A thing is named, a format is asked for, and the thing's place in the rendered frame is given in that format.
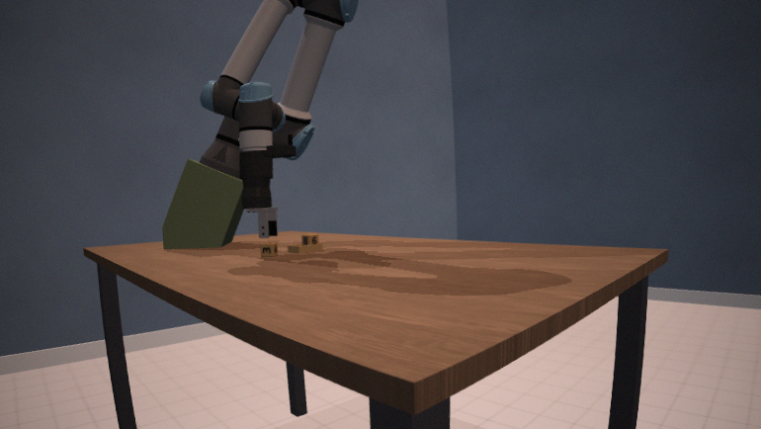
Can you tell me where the light wooden tray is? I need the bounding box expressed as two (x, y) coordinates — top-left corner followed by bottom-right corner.
(288, 243), (323, 254)

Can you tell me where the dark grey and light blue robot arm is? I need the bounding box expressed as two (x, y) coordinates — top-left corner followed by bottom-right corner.
(200, 0), (359, 180)

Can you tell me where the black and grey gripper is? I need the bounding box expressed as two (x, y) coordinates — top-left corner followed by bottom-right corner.
(238, 129), (296, 238)

